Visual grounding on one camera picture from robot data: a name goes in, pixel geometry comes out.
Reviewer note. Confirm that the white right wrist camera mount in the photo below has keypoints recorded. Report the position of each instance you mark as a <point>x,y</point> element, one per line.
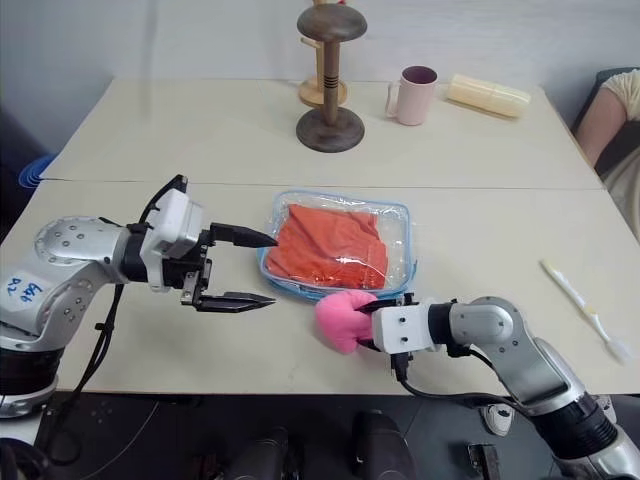
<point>402,327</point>

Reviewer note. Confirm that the white shoe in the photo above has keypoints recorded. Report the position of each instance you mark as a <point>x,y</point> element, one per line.
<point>497,417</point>

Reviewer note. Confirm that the dark rounded shape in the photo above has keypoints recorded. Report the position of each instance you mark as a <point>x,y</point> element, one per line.
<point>267,452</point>

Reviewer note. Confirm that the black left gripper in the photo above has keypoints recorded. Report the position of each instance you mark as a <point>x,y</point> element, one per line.
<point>200,265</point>

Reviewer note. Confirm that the pink mug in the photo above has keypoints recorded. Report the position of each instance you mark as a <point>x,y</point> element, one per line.
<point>415,100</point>

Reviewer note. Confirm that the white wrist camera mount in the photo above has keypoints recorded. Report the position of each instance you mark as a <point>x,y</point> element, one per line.
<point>172,220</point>
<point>402,327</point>

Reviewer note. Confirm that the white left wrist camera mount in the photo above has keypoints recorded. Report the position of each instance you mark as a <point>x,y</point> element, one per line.
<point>172,220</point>

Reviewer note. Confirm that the pink soft cloth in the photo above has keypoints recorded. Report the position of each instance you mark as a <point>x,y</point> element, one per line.
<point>340,320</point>

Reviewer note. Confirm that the clear pouch with blue trim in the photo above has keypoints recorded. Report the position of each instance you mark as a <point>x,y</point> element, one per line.
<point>395,235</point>

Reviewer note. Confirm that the small black box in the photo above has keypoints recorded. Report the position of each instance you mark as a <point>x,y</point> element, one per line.
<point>482,460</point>

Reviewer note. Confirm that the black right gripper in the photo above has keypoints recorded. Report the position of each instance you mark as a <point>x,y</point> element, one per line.
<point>407,300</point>

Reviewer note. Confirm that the light wooden peg stand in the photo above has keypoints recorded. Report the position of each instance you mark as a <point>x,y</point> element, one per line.
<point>312,92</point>

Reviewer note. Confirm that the dark wooden spool stand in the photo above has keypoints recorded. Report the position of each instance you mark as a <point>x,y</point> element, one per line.
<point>330,125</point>

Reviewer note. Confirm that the blue round bin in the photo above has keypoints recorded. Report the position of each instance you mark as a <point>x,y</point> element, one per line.
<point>35,172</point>

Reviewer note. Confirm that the seated person in beige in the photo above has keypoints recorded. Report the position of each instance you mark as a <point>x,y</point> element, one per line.
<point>597,130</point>

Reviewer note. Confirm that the white and yellow toothbrush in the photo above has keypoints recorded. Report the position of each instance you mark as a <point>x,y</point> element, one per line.
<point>575,297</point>

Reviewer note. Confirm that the orange cloth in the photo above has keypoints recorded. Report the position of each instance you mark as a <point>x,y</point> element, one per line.
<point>325,245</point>

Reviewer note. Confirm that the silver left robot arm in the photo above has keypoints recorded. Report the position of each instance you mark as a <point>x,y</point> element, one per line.
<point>75,250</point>

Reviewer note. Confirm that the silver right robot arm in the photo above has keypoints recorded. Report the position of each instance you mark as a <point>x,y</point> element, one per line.
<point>500,320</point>

